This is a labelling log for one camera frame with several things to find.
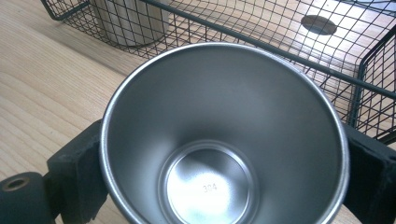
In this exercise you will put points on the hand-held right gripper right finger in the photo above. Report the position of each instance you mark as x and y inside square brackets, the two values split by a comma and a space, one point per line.
[373, 177]

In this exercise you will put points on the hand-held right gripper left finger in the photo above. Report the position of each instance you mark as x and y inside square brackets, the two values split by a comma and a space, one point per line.
[77, 171]

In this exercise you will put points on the tall stainless steel tumbler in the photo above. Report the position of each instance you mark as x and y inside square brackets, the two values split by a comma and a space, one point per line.
[130, 21]

